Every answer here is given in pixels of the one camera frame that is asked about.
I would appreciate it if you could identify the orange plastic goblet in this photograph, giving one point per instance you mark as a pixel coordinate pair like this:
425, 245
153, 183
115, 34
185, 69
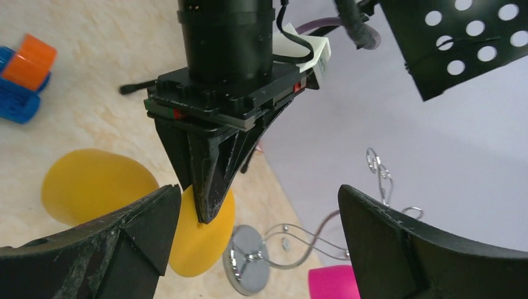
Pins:
86, 184

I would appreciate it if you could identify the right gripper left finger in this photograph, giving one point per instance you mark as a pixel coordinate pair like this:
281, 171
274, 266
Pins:
119, 255

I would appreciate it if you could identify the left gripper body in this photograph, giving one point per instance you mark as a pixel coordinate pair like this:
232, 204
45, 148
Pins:
175, 96

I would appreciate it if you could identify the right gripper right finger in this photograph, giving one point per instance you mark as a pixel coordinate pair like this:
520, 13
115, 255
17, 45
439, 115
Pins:
396, 256

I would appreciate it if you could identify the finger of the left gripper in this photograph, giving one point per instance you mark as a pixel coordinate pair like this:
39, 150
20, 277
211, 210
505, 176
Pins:
176, 145
215, 160

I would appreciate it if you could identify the blue orange toy car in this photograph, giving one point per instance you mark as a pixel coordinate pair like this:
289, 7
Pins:
25, 74

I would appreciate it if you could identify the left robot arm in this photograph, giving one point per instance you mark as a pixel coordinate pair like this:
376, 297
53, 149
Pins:
230, 42

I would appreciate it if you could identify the black music stand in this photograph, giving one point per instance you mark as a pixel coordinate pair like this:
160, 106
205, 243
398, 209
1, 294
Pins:
444, 43

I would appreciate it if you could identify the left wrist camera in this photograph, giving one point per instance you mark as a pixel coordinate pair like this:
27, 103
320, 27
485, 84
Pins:
316, 69

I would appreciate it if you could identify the magenta plastic goblet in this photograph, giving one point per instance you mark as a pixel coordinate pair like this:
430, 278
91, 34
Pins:
334, 282

